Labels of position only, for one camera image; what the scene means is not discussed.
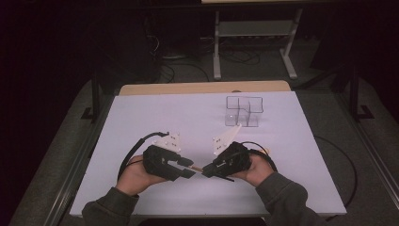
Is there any grey metal rail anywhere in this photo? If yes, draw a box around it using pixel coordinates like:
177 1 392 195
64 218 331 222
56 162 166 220
43 93 115 226
332 90 399 202

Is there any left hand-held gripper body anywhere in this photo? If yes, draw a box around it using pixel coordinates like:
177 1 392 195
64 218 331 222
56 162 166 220
142 132 189 183

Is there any bundle of dark cables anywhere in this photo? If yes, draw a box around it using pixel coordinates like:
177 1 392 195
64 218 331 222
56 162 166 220
219 46 262 66

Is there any white board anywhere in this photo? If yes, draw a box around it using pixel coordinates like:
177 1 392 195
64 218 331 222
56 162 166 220
69 90 347 218

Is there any thin black cable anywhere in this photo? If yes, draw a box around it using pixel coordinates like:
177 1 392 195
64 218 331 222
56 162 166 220
314 135 359 209

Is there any black looped cable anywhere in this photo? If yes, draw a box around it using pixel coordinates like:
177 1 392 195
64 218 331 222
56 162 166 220
158 56 211 84

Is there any clear acrylic organizer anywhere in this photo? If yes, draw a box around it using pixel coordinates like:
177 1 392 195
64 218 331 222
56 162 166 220
224 95 264 128

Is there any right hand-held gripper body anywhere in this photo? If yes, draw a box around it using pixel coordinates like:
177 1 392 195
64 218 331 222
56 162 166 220
212 123 252 177

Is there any person's left hand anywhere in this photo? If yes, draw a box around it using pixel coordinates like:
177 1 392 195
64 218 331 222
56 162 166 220
116 154 168 196

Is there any person's right hand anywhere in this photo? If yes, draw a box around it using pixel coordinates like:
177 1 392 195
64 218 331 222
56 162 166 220
232 154 277 188

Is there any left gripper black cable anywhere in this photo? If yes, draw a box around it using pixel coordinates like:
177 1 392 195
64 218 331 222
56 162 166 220
117 131 170 182

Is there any white metal frame desk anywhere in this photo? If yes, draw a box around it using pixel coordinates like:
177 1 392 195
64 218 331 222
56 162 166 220
200 0 333 81

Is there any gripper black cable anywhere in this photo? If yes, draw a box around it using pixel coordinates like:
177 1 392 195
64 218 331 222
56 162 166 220
241 140 279 173
117 131 170 182

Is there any light wooden table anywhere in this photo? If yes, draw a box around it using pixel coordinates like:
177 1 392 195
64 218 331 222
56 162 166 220
119 80 292 97

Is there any black metal stand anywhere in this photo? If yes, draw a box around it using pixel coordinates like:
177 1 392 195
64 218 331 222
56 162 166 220
80 70 104 123
348 64 375 122

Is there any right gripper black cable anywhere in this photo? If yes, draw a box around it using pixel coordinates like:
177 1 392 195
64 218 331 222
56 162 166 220
241 140 279 173

